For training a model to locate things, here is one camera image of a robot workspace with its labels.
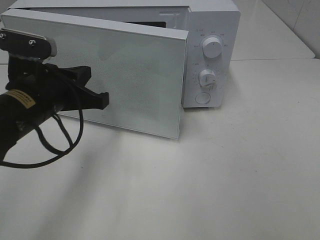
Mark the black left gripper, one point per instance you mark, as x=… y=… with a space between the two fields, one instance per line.
x=45 y=86

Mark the white microwave door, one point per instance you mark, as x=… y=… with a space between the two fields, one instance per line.
x=141 y=67

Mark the round white door-release button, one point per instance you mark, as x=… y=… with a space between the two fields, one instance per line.
x=203 y=98

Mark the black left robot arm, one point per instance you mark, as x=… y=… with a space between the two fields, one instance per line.
x=14 y=126

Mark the lower white timer knob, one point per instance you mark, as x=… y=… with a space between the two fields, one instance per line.
x=207 y=78

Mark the white microwave oven body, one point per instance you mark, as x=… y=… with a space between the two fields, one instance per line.
x=198 y=19

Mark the upper white power knob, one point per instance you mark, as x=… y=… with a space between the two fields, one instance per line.
x=212 y=47

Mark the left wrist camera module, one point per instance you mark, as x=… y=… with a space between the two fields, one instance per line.
x=27 y=45

